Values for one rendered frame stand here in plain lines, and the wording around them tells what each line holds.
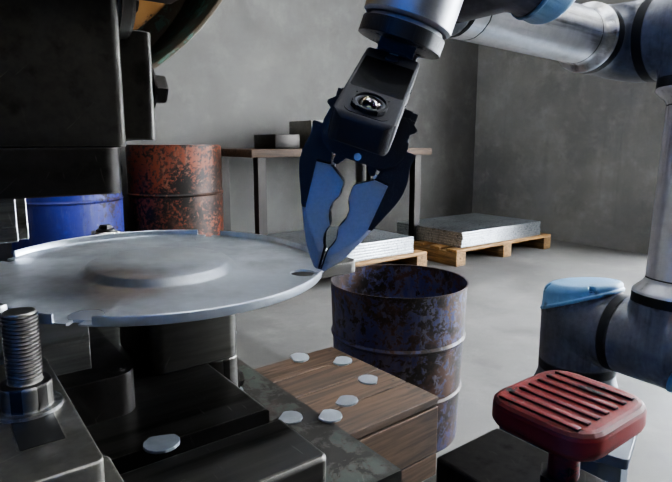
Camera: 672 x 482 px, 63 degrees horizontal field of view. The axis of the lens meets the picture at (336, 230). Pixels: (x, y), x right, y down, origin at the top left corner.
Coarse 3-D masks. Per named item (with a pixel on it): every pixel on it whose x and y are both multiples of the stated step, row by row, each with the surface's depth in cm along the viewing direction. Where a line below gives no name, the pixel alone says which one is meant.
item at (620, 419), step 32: (544, 384) 31; (576, 384) 30; (512, 416) 28; (544, 416) 27; (576, 416) 27; (608, 416) 27; (640, 416) 28; (544, 448) 27; (576, 448) 25; (608, 448) 26; (576, 480) 29
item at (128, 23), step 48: (0, 0) 33; (48, 0) 35; (96, 0) 36; (0, 48) 33; (48, 48) 35; (96, 48) 37; (144, 48) 41; (0, 96) 34; (48, 96) 35; (96, 96) 37; (144, 96) 41; (0, 144) 34; (48, 144) 36; (96, 144) 37
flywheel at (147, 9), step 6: (144, 0) 76; (144, 6) 77; (150, 6) 77; (156, 6) 78; (162, 6) 78; (138, 12) 76; (144, 12) 77; (150, 12) 77; (156, 12) 78; (138, 18) 76; (144, 18) 77; (150, 18) 77; (138, 24) 76; (144, 24) 78
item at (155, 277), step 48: (96, 240) 58; (144, 240) 59; (192, 240) 60; (240, 240) 60; (288, 240) 58; (0, 288) 41; (48, 288) 42; (96, 288) 42; (144, 288) 42; (192, 288) 42; (240, 288) 43; (288, 288) 43
